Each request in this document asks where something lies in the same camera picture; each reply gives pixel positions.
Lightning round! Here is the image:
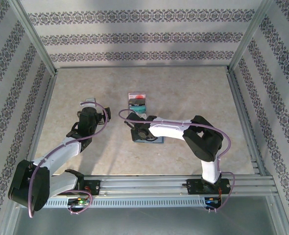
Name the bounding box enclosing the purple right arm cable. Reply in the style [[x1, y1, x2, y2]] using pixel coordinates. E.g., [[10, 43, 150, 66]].
[[119, 109, 236, 213]]

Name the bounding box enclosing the perforated metal cable duct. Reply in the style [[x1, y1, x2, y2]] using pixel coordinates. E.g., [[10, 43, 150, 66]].
[[48, 197, 223, 208]]

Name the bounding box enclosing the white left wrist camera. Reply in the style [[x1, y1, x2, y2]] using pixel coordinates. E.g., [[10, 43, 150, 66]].
[[80, 97, 97, 108]]

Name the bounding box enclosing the aluminium mounting rail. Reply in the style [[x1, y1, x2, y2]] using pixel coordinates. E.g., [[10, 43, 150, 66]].
[[11, 175, 275, 196]]

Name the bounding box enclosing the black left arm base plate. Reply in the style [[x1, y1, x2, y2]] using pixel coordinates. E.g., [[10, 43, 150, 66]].
[[56, 180, 101, 196]]

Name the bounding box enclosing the clear acrylic card box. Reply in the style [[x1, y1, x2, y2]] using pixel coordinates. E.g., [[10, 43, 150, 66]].
[[127, 92, 148, 118]]

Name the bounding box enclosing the aluminium back rail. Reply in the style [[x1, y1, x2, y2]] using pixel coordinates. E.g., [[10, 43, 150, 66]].
[[54, 64, 231, 70]]

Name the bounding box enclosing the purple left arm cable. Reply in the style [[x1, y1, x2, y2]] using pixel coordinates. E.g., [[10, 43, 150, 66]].
[[28, 101, 111, 218]]

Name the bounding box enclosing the aluminium frame post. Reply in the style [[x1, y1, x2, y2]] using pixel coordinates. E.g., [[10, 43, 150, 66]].
[[8, 0, 58, 76], [227, 0, 274, 71]]

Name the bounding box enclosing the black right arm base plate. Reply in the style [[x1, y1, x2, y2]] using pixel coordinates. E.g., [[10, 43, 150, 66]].
[[186, 178, 232, 195]]

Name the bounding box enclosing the aluminium side rail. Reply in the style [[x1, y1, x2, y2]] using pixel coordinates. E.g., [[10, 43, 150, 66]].
[[28, 70, 59, 161], [226, 68, 267, 176]]

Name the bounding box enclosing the black card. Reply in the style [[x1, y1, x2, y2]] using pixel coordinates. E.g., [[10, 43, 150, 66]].
[[128, 97, 146, 106]]

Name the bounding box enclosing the teal card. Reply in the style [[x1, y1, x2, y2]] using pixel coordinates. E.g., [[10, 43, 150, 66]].
[[129, 105, 147, 118]]

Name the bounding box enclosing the blue card holder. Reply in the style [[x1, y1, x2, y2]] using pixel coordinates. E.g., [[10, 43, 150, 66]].
[[131, 127, 165, 144]]

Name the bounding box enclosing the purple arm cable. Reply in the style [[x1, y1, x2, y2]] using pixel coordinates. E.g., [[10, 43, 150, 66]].
[[119, 109, 236, 213], [28, 101, 111, 218]]

